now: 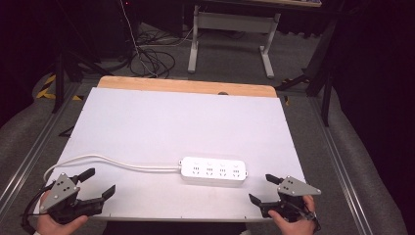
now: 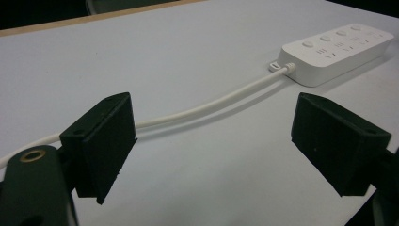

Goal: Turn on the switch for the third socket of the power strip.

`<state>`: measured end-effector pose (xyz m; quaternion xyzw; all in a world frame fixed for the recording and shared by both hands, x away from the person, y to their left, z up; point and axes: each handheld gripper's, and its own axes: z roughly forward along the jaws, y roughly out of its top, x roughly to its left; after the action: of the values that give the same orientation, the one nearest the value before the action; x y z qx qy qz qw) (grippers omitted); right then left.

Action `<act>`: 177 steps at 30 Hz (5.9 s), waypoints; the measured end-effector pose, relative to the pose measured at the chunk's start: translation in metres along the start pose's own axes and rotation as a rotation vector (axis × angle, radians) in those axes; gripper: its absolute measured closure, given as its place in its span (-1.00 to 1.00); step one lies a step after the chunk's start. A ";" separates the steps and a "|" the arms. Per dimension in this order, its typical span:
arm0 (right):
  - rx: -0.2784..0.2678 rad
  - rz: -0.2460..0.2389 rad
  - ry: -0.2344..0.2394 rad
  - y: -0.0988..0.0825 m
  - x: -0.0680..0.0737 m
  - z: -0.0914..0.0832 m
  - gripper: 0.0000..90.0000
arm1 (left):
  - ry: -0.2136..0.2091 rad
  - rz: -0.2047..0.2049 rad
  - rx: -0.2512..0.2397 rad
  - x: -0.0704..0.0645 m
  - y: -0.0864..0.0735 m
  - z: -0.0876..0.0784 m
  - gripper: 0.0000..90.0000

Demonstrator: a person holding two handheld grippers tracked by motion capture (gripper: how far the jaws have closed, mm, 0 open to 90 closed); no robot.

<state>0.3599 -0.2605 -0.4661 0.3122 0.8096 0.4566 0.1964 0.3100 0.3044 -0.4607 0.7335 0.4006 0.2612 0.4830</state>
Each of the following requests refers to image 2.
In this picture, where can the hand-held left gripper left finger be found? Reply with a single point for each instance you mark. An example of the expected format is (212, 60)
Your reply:
(100, 147)

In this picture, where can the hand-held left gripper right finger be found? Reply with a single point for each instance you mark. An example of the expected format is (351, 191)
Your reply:
(335, 141)

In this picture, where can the white power strip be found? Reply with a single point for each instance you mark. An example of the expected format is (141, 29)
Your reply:
(332, 51)

